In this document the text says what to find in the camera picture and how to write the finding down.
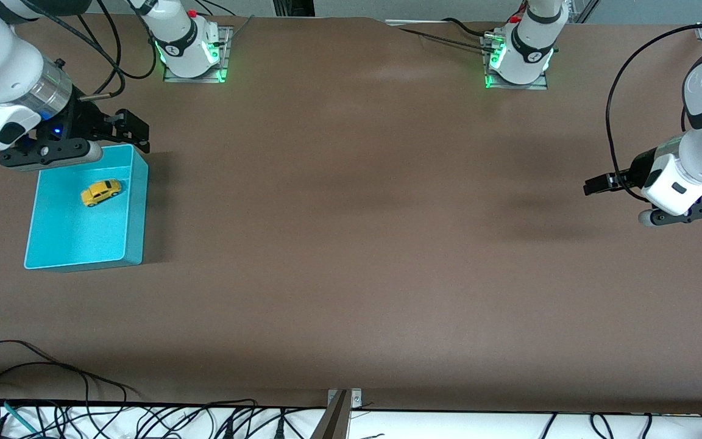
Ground yellow beetle toy car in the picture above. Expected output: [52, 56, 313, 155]
[80, 179, 123, 208]

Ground turquoise plastic storage bin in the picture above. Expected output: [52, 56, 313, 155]
[23, 143, 151, 271]

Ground silver metal edge strip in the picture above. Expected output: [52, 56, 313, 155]
[385, 20, 487, 27]

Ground grey metal pole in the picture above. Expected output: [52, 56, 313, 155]
[310, 390, 352, 439]

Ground black right arm cable loop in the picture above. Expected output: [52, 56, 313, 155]
[22, 0, 160, 80]

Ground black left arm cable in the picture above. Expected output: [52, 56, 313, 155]
[605, 23, 702, 203]

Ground thin black right gripper cable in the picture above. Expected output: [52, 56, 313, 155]
[78, 0, 126, 101]

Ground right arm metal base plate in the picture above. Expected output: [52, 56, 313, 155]
[163, 26, 233, 84]

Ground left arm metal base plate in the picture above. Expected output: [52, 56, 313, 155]
[481, 34, 550, 91]

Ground thick black base cable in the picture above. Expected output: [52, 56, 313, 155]
[441, 17, 489, 37]

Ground long black floor cable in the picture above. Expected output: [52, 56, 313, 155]
[0, 363, 129, 439]
[0, 340, 141, 403]

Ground teal cable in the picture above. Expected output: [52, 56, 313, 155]
[0, 396, 40, 435]

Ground small metal table bracket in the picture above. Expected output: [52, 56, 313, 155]
[327, 388, 363, 409]

